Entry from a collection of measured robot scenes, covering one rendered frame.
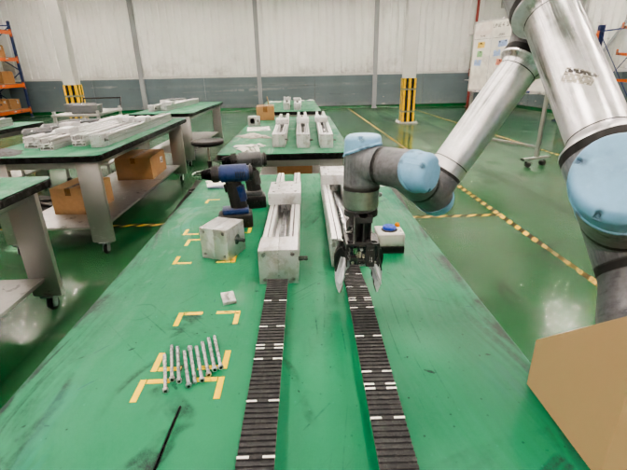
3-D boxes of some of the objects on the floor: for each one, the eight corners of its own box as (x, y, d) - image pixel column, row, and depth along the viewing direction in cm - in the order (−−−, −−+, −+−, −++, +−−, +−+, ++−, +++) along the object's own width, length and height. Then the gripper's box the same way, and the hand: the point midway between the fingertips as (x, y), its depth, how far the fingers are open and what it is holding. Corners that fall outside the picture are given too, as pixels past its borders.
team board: (451, 151, 695) (464, 21, 624) (474, 148, 712) (490, 22, 641) (523, 168, 565) (551, 7, 493) (550, 164, 582) (580, 8, 510)
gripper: (328, 216, 83) (328, 307, 90) (398, 214, 83) (393, 305, 91) (327, 203, 91) (327, 288, 98) (391, 202, 91) (386, 286, 99)
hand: (357, 286), depth 97 cm, fingers open, 8 cm apart
